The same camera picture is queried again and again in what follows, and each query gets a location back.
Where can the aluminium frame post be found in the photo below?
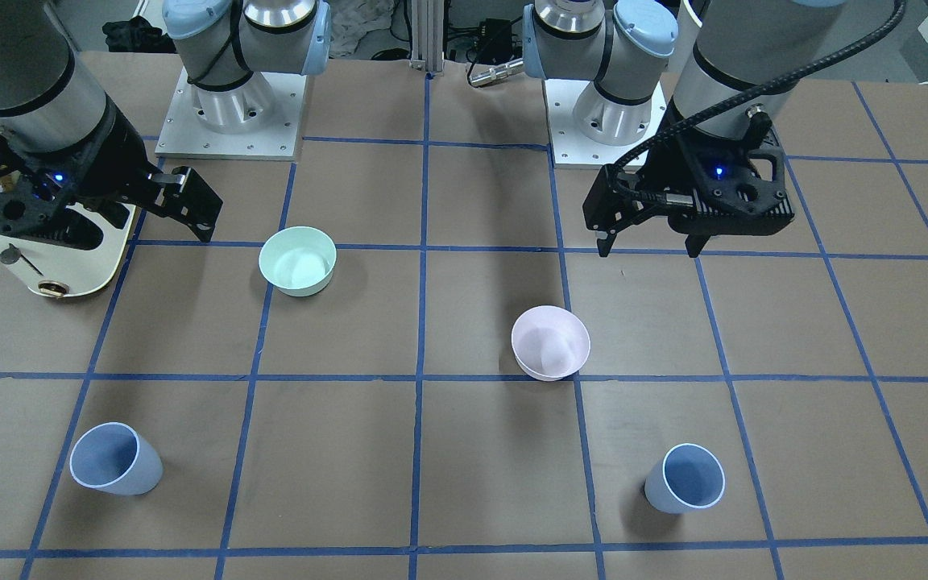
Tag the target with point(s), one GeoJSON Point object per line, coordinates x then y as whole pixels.
{"type": "Point", "coordinates": [427, 36]}

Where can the blue cup near left arm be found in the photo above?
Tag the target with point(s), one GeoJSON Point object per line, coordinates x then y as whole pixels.
{"type": "Point", "coordinates": [688, 478]}

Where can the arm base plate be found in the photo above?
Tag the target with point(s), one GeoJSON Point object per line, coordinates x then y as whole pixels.
{"type": "Point", "coordinates": [258, 121]}
{"type": "Point", "coordinates": [588, 131]}

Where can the mint green bowl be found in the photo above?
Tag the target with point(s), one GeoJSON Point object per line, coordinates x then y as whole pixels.
{"type": "Point", "coordinates": [299, 261]}

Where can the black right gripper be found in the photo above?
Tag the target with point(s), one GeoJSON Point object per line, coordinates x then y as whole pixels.
{"type": "Point", "coordinates": [109, 167]}

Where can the blue cup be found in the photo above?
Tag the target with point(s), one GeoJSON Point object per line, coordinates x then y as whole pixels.
{"type": "Point", "coordinates": [113, 458]}

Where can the pink bowl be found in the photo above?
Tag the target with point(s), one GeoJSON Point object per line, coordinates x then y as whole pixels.
{"type": "Point", "coordinates": [550, 343]}

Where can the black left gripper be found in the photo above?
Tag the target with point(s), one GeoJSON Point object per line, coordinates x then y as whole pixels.
{"type": "Point", "coordinates": [668, 167]}

